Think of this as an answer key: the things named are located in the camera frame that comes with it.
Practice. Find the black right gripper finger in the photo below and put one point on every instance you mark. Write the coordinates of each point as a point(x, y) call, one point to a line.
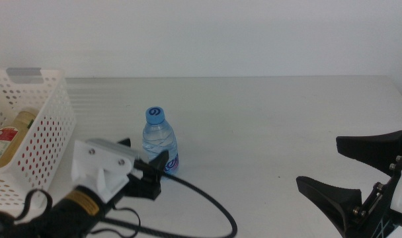
point(373, 148)
point(333, 201)

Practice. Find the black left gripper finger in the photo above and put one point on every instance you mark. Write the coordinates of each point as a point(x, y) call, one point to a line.
point(125, 142)
point(159, 161)

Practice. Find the clear water bottle blue cap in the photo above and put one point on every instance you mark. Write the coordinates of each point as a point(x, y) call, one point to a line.
point(158, 135)

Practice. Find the yellow juice bottle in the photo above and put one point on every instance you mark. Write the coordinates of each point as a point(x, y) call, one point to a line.
point(19, 129)

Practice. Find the white perforated plastic basket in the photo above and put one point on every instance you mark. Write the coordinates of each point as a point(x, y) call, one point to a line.
point(54, 73)

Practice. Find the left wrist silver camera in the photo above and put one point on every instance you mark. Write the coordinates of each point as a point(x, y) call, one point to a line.
point(121, 147)

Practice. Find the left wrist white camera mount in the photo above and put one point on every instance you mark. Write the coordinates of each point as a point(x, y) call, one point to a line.
point(98, 172)

